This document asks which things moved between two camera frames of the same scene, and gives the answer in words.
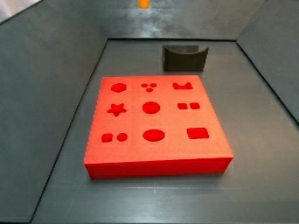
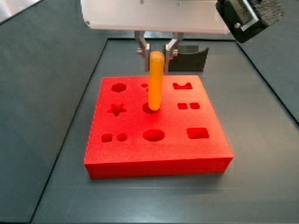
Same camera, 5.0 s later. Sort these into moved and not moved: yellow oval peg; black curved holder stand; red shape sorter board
Moved: yellow oval peg
Not moved: red shape sorter board; black curved holder stand
